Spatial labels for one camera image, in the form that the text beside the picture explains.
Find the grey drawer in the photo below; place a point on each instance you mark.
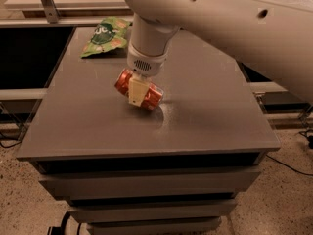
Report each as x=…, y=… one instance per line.
x=153, y=211
x=147, y=183
x=154, y=226

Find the metal railing frame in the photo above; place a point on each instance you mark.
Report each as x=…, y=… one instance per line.
x=49, y=12

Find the bottom grey drawer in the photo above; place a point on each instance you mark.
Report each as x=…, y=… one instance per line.
x=154, y=226

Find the grey drawer cabinet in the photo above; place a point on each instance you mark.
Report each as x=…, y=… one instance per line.
x=208, y=118

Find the green chip bag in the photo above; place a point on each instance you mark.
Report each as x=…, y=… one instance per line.
x=110, y=34

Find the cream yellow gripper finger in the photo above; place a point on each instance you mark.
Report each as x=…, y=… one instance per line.
x=137, y=89

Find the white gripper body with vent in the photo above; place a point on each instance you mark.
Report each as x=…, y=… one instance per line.
x=146, y=64

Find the red Coca-Cola can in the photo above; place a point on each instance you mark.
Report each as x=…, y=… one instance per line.
x=152, y=98

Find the middle grey drawer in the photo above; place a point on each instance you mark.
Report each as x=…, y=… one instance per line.
x=153, y=211

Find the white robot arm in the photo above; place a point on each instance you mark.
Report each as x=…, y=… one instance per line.
x=273, y=39

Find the top grey drawer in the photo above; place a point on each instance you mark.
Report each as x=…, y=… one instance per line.
x=147, y=183

